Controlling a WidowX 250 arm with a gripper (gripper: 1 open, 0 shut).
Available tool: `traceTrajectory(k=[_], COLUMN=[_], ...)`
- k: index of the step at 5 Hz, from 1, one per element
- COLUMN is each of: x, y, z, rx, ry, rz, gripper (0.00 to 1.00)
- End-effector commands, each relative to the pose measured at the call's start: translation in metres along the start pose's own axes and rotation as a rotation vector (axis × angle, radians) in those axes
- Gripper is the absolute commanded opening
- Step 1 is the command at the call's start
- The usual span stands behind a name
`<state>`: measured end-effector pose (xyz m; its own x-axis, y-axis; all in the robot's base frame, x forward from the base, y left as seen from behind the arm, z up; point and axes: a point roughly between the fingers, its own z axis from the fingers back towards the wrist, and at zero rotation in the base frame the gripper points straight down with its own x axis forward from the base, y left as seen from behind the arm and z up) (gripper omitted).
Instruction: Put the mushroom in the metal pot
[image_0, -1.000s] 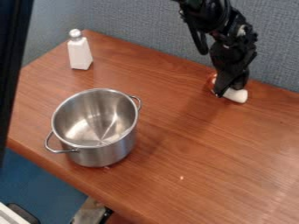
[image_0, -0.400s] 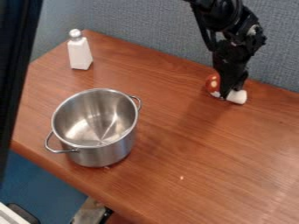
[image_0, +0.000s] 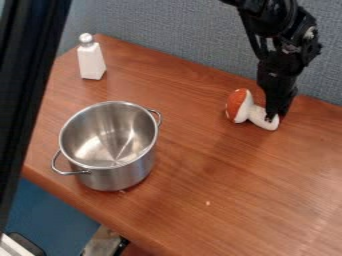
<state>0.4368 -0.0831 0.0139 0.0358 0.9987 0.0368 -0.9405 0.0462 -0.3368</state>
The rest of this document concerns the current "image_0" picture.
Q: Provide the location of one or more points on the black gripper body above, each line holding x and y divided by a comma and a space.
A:
297, 46

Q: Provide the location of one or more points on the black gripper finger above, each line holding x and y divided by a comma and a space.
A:
286, 104
276, 101

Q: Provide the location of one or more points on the red and white toy mushroom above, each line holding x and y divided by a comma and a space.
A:
241, 110

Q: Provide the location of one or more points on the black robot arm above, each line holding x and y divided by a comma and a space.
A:
266, 18

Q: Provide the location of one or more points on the stainless steel pot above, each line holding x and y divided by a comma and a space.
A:
107, 145

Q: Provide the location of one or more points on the white salt shaker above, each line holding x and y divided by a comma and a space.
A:
90, 57

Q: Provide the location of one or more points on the grey table leg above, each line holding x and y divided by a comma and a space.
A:
106, 243

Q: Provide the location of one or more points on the white and black floor object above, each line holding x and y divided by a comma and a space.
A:
16, 245

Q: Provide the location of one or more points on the dark vertical post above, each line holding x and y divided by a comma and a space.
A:
31, 29

